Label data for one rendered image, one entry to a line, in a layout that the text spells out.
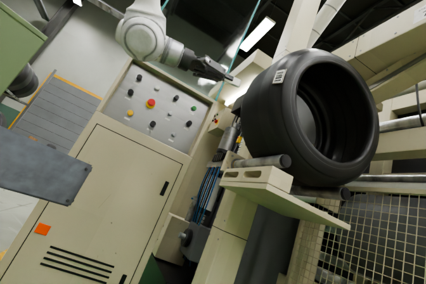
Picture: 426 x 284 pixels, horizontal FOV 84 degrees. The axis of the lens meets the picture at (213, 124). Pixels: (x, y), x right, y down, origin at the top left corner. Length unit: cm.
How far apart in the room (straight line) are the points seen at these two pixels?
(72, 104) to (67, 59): 178
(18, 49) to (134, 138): 102
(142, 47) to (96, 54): 1020
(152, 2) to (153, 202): 92
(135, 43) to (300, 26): 124
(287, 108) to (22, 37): 72
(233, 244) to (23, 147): 102
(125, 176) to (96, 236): 28
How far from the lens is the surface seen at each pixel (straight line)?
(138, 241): 130
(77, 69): 1059
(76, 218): 128
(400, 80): 144
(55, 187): 25
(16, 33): 30
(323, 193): 105
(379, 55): 146
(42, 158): 24
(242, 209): 116
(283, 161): 82
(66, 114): 1003
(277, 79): 88
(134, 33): 62
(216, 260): 115
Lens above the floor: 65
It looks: 20 degrees up
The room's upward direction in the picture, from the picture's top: 23 degrees clockwise
